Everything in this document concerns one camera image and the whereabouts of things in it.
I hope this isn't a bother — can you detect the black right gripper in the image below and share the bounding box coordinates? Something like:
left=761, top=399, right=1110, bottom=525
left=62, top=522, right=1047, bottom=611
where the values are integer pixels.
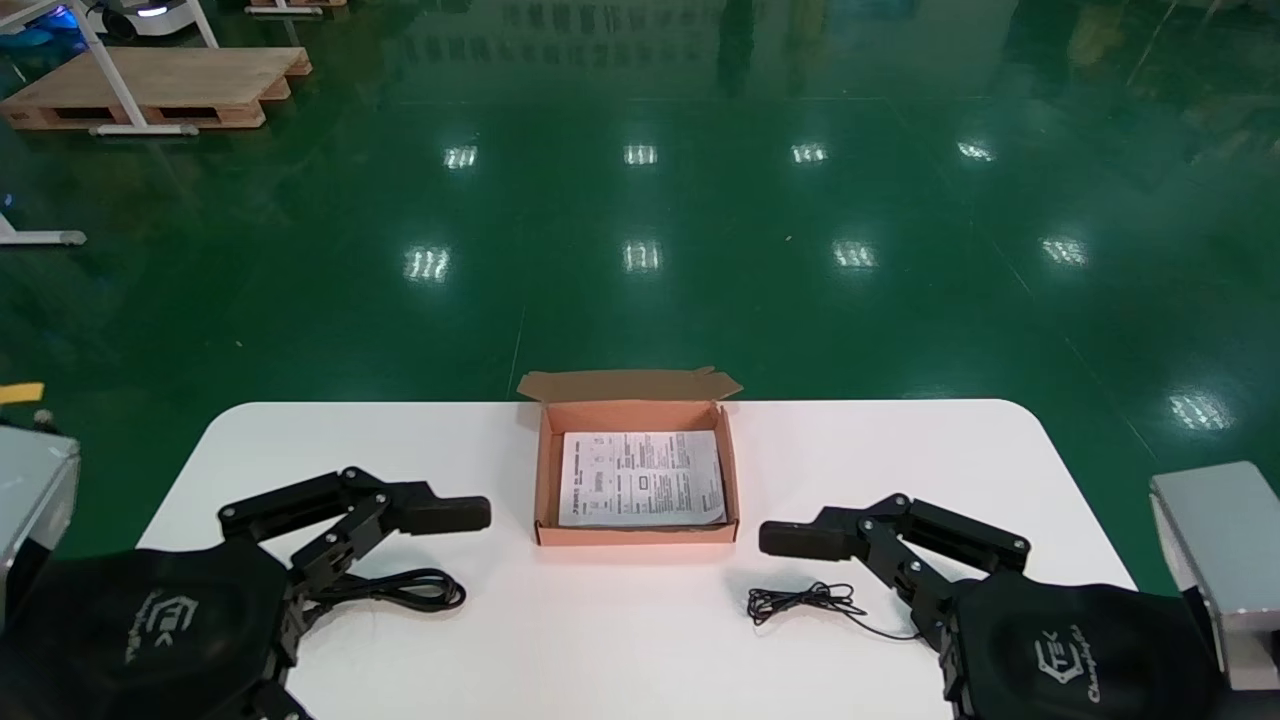
left=938, top=572, right=1228, bottom=720

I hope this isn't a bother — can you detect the thin black wire accessory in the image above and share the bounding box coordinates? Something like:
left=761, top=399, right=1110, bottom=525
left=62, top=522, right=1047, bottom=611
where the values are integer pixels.
left=747, top=582, right=926, bottom=643

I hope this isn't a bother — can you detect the printed white instruction sheet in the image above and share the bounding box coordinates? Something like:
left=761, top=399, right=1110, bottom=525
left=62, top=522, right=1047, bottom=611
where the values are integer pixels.
left=558, top=430, right=727, bottom=528

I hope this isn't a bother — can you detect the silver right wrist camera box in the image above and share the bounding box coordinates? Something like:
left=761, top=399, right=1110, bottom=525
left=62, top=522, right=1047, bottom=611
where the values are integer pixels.
left=1149, top=461, right=1280, bottom=693

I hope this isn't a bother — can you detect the brown cardboard storage box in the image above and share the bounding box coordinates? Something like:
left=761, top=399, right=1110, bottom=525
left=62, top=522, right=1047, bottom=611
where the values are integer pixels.
left=516, top=367, right=744, bottom=547

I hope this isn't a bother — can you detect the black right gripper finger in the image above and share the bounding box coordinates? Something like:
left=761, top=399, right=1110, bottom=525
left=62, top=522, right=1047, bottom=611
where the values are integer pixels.
left=758, top=493, right=1032, bottom=642

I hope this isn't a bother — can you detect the large wooden pallet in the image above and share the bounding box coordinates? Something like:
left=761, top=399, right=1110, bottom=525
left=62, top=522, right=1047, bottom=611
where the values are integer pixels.
left=0, top=46, right=313, bottom=132

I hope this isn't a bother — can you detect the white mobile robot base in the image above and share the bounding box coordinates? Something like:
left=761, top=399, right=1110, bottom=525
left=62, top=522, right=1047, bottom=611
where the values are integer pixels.
left=84, top=0, right=208, bottom=40

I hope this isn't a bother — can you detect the white metal frame foot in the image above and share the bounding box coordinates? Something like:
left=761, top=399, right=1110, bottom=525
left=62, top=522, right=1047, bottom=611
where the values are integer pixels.
left=0, top=213, right=87, bottom=248

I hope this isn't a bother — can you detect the white metal table frame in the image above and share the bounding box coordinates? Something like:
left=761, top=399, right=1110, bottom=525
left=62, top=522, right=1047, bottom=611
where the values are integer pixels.
left=0, top=0, right=220, bottom=137

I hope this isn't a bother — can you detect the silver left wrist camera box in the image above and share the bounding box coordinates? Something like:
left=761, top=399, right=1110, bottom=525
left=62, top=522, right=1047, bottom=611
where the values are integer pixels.
left=0, top=424, right=82, bottom=621

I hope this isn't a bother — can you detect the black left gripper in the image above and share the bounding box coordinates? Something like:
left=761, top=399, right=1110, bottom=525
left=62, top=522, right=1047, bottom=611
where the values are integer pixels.
left=0, top=538, right=314, bottom=720

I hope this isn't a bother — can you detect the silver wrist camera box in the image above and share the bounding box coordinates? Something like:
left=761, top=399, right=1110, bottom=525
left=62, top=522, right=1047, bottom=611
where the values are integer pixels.
left=1149, top=461, right=1280, bottom=693
left=0, top=424, right=82, bottom=621

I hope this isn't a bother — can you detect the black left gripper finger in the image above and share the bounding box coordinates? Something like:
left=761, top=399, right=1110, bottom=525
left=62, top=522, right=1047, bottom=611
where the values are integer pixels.
left=218, top=467, right=492, bottom=602

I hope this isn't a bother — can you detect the thick black cable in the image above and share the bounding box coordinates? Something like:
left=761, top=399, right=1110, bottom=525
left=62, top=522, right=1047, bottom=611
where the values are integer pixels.
left=318, top=567, right=468, bottom=614

